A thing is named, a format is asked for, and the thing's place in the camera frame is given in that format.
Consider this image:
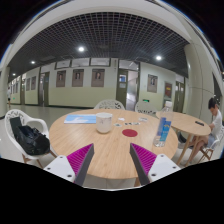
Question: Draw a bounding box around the round wooden table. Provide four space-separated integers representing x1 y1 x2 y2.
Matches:
155 110 212 166
49 109 178 189

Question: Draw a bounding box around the blue booklet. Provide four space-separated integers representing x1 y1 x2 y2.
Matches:
64 114 96 124

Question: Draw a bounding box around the white ceramic mug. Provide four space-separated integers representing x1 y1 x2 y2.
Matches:
96 112 113 134

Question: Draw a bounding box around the red round coaster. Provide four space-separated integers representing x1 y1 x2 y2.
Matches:
122 129 138 137

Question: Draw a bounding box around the seated person in white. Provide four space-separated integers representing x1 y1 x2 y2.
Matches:
189 98 222 162

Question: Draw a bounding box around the black phone on table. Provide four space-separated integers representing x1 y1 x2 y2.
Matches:
195 121 204 126

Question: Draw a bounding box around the white chair on left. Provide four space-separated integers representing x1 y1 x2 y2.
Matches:
5 109 55 164

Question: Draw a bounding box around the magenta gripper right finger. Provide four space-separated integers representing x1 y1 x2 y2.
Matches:
130 143 180 186

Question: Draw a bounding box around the black bag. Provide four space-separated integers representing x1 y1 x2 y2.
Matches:
10 117 50 156

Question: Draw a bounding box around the wooden folding chair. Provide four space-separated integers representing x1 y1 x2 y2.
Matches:
197 126 224 164

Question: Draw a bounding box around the clear plastic water bottle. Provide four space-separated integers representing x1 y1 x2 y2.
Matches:
153 101 173 147

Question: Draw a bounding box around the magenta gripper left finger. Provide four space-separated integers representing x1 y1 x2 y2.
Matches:
44 144 94 186

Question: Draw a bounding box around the white chair behind table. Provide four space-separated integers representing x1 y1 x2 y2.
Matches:
95 99 125 110

